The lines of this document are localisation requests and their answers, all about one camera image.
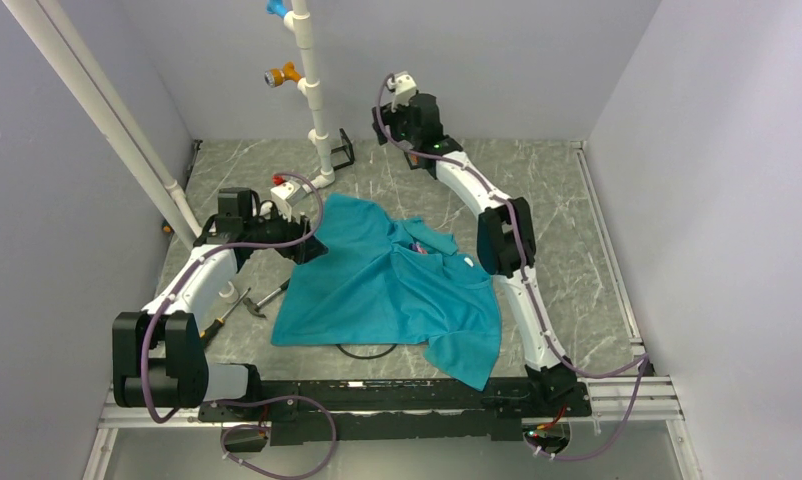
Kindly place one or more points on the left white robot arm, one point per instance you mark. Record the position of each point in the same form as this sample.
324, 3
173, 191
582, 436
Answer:
158, 352

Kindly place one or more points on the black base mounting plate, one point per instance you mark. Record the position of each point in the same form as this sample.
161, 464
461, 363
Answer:
306, 411

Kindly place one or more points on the teal t-shirt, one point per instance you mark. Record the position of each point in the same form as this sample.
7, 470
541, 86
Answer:
371, 288

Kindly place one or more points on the orange flashlight on pipe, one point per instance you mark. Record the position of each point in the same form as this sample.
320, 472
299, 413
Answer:
276, 77

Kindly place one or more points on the colourful flower plush patch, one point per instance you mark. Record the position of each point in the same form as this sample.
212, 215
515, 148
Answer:
418, 249

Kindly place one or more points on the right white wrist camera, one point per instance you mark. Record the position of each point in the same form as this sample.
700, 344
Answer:
402, 87

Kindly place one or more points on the yellow black screwdriver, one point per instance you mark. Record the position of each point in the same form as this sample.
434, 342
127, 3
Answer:
209, 334

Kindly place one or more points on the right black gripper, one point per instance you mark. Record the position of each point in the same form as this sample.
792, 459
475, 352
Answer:
391, 118

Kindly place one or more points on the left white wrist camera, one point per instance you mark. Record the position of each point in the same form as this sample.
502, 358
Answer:
286, 194

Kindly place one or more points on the black square frame holder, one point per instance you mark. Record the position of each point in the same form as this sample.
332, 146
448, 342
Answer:
346, 148

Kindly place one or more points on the blue fitting on pipe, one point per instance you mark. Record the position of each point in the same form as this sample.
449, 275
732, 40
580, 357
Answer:
277, 8

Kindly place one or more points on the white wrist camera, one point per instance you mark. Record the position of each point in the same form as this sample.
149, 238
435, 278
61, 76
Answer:
286, 194
402, 87

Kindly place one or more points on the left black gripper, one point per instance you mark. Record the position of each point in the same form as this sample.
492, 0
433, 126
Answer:
304, 250

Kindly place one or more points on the white PVC pipe stand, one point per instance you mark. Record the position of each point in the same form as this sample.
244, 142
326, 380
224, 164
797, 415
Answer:
55, 36

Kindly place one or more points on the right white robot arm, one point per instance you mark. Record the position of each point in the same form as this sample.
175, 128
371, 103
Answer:
505, 245

